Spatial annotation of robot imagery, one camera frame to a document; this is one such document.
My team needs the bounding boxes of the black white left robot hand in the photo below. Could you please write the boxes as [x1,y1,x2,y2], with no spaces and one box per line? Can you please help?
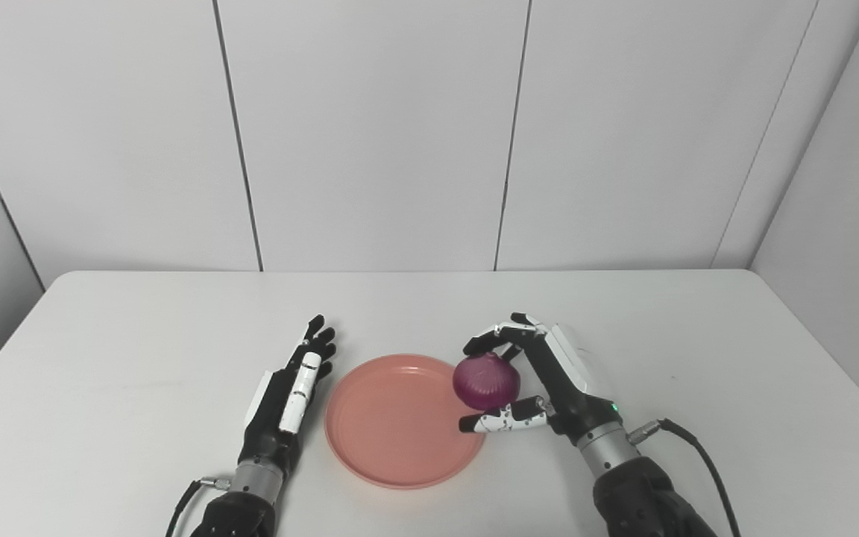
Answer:
[238,314,338,469]

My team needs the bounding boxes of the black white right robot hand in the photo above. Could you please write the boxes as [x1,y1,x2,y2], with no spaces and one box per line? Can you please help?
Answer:
[458,311,622,450]

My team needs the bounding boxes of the purple red onion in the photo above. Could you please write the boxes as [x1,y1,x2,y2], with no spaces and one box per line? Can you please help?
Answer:
[451,352,522,411]

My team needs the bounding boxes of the pink round plate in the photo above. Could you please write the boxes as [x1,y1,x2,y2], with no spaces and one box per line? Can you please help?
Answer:
[324,353,487,492]

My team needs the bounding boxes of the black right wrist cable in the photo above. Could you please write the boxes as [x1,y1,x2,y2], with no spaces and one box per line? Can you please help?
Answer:
[626,418,745,537]

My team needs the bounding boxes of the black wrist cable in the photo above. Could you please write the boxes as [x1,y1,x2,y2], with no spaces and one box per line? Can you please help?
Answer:
[164,477,233,537]
[626,418,745,537]

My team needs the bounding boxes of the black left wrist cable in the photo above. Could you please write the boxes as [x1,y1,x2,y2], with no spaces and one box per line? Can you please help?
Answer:
[164,477,233,537]

